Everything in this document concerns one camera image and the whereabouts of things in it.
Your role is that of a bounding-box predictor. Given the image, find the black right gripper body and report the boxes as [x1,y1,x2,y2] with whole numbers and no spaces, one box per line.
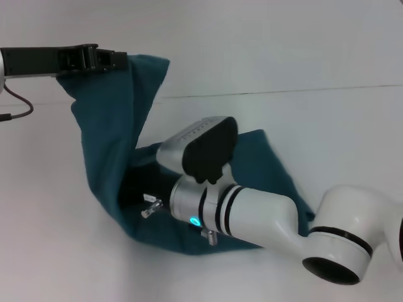
[133,169,178,212]

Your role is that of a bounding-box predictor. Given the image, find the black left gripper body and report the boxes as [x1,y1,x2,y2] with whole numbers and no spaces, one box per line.
[1,43,86,78]

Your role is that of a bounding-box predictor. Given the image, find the teal FREE! print T-shirt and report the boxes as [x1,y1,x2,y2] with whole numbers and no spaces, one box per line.
[56,53,316,257]

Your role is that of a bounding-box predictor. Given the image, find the right arm silver cable plug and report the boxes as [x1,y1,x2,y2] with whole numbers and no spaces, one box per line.
[140,194,163,219]

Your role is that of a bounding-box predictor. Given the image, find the left arm cable with plug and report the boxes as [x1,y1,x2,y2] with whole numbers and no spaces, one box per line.
[0,84,35,123]

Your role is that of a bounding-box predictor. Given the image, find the arm cable with plug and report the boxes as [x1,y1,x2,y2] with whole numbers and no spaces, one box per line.
[0,84,35,123]
[201,229,219,247]

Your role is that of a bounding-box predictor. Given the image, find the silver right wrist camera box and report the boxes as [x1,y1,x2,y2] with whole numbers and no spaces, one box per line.
[156,115,239,185]

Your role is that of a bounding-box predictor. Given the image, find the right arm cable with plug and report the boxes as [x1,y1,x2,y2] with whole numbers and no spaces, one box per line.
[201,229,219,247]

